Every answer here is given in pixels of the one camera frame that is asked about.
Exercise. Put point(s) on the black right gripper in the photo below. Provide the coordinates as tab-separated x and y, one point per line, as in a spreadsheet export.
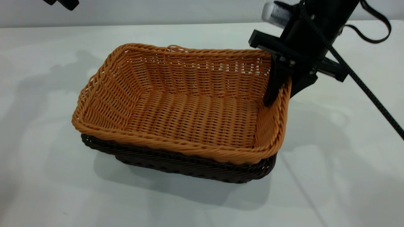
306	44

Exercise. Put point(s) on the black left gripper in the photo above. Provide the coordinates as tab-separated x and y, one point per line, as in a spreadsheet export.
69	3

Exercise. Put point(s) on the black woven wicker basket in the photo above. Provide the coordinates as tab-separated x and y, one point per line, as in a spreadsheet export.
189	168

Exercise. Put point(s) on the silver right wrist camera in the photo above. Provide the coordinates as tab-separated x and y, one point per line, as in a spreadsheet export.
274	14

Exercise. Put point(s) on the orange woven wicker basket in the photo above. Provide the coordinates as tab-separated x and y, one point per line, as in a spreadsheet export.
189	116

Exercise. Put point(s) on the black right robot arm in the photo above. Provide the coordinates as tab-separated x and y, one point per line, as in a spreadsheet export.
328	12

